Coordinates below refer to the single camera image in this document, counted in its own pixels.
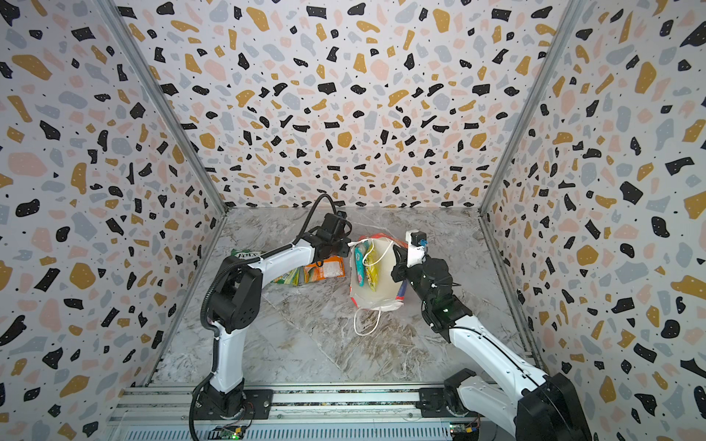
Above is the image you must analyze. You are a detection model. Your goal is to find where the orange snack packet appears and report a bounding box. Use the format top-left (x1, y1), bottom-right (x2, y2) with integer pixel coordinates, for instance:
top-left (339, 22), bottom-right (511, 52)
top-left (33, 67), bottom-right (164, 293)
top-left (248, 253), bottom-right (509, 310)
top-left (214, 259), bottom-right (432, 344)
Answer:
top-left (302, 257), bottom-right (346, 284)

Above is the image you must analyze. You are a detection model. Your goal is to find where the yellow snack packet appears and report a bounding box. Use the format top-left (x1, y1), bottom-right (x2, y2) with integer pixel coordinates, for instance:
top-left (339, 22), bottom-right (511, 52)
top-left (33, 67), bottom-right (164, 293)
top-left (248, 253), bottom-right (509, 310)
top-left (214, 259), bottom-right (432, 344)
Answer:
top-left (364, 240), bottom-right (382, 292)

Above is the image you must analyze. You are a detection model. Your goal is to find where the red paper bag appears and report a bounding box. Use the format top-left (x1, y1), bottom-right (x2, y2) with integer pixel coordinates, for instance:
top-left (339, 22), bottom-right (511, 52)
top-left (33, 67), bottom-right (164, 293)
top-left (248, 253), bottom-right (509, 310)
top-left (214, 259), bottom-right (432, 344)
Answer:
top-left (349, 233), bottom-right (406, 336)

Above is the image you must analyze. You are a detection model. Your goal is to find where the yellow green Fox's candy bag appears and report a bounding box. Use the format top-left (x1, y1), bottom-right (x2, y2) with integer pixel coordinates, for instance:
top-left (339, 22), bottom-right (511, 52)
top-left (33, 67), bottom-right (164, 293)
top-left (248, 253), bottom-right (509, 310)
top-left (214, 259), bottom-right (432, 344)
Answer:
top-left (273, 266), bottom-right (307, 287)

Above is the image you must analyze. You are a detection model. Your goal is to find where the green snack packet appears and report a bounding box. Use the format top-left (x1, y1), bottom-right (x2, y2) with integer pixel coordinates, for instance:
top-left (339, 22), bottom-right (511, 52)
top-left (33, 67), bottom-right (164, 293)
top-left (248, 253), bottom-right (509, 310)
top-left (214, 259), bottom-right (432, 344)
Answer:
top-left (231, 249), bottom-right (263, 260)

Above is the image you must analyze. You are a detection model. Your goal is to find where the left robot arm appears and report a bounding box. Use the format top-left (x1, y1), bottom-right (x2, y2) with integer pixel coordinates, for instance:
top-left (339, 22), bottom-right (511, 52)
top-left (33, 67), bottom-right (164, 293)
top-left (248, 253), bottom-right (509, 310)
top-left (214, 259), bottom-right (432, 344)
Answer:
top-left (189, 209), bottom-right (352, 420)

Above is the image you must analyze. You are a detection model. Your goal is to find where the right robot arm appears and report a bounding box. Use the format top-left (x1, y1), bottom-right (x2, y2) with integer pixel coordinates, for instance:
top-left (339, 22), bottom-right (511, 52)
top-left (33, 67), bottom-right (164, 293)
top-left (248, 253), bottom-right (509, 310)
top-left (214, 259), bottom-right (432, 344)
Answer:
top-left (391, 245), bottom-right (592, 440)

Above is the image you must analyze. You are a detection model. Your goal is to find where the teal snack packet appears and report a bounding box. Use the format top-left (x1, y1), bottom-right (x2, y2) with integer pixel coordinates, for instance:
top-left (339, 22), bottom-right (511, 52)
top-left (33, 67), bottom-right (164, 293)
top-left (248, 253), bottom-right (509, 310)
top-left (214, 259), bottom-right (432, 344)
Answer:
top-left (354, 242), bottom-right (367, 287)

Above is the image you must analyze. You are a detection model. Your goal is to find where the right circuit board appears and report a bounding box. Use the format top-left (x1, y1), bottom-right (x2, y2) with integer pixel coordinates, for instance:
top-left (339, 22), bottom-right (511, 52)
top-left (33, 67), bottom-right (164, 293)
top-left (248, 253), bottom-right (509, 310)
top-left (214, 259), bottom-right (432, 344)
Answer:
top-left (449, 423), bottom-right (480, 441)

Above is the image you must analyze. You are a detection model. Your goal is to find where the circuit board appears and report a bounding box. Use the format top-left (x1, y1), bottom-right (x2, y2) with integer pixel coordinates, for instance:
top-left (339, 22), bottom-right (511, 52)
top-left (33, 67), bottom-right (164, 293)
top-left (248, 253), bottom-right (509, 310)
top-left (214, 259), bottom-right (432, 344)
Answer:
top-left (208, 426), bottom-right (246, 441)
top-left (449, 423), bottom-right (480, 441)

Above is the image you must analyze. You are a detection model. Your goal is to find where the left circuit board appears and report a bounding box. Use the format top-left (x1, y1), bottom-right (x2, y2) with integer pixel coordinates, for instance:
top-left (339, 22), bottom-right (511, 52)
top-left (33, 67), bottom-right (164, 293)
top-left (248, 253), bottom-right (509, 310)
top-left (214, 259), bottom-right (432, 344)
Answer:
top-left (208, 426), bottom-right (246, 441)

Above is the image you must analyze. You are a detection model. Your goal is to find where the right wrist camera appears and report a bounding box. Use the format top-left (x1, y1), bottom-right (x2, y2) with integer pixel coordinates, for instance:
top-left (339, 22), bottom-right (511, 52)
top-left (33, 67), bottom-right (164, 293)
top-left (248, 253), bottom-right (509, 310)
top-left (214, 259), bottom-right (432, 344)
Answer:
top-left (406, 230), bottom-right (428, 268)

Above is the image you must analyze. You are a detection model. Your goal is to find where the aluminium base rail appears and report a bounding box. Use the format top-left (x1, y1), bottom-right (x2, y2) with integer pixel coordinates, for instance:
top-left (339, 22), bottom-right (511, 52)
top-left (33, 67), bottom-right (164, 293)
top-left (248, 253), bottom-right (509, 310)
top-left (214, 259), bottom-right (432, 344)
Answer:
top-left (104, 382), bottom-right (498, 441)

